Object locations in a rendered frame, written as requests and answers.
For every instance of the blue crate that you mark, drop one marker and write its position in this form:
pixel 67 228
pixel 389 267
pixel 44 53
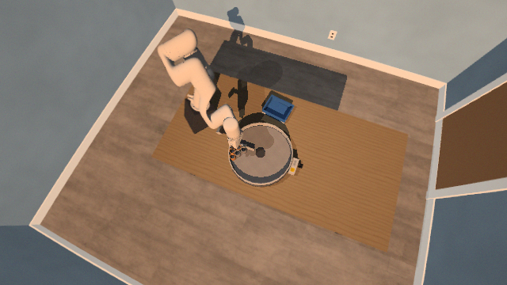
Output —
pixel 277 108

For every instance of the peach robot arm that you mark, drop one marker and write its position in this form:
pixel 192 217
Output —
pixel 193 70

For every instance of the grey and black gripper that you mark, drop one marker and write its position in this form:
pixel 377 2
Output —
pixel 235 143

